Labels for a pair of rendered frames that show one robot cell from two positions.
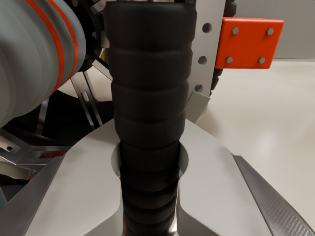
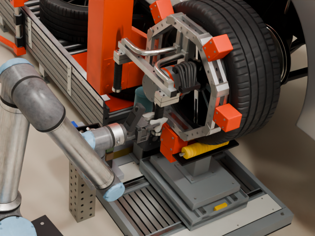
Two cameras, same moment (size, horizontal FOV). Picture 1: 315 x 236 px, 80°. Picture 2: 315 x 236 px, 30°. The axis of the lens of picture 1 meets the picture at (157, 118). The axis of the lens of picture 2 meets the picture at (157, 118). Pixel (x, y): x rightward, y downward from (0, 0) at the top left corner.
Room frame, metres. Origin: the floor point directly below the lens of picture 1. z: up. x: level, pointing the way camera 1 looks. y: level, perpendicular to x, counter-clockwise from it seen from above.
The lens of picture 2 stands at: (-0.98, -1.58, 2.29)
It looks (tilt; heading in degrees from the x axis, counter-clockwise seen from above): 37 degrees down; 56
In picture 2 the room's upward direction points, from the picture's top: 7 degrees clockwise
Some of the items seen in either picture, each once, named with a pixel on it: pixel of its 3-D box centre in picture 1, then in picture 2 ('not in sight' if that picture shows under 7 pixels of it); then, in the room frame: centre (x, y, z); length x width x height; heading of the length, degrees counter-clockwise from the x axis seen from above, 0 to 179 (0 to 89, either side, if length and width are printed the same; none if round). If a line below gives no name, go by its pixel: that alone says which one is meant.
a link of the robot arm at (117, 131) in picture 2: not in sight; (115, 135); (-0.12, -0.01, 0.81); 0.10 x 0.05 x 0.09; 93
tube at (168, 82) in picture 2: not in sight; (177, 61); (0.19, 0.08, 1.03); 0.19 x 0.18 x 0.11; 3
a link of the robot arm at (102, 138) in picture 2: not in sight; (95, 141); (-0.20, -0.01, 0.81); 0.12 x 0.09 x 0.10; 3
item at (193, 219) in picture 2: not in sight; (192, 182); (0.48, 0.20, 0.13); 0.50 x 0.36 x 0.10; 93
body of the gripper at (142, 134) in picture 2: not in sight; (132, 130); (-0.03, 0.00, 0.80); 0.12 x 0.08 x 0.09; 3
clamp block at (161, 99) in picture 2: not in sight; (167, 96); (0.11, 0.01, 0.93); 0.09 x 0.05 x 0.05; 3
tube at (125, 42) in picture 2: not in sight; (151, 38); (0.18, 0.28, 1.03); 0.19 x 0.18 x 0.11; 3
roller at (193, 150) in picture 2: not in sight; (205, 145); (0.42, 0.07, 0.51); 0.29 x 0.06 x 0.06; 3
